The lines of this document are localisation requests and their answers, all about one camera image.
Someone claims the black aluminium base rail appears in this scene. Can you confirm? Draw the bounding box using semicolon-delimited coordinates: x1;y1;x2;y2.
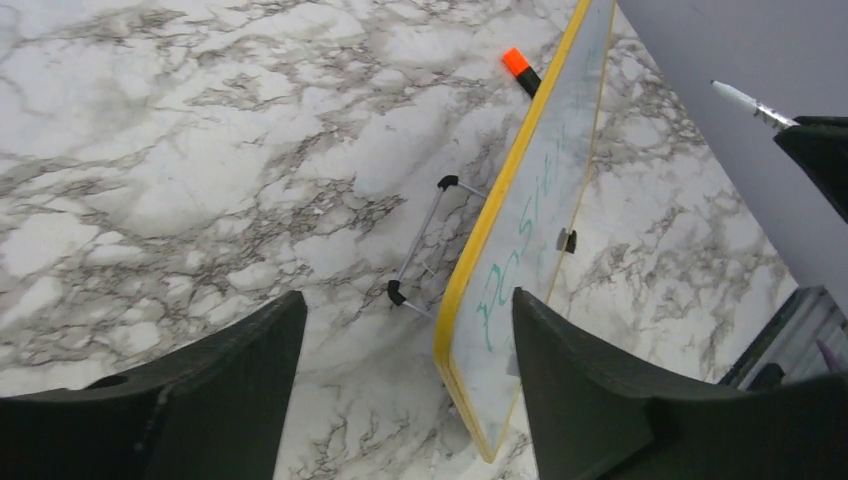
719;286;847;391

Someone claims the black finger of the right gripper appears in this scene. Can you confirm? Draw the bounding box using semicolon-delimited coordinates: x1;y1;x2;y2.
773;116;847;222

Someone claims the orange-capped black highlighter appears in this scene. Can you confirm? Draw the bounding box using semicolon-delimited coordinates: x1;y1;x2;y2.
502;48;542;98

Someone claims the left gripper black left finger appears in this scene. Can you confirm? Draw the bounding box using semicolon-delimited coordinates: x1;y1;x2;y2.
1;291;307;479

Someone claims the green-capped whiteboard marker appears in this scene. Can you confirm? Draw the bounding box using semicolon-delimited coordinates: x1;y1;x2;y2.
710;80;799;131

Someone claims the yellow-framed whiteboard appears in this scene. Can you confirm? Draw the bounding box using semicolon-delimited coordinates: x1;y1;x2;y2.
433;0;616;462

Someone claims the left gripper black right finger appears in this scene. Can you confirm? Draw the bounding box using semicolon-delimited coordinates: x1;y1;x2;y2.
512;289;847;479

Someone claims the whiteboard wire stand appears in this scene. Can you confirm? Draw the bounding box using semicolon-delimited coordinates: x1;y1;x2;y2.
385;175;488;320

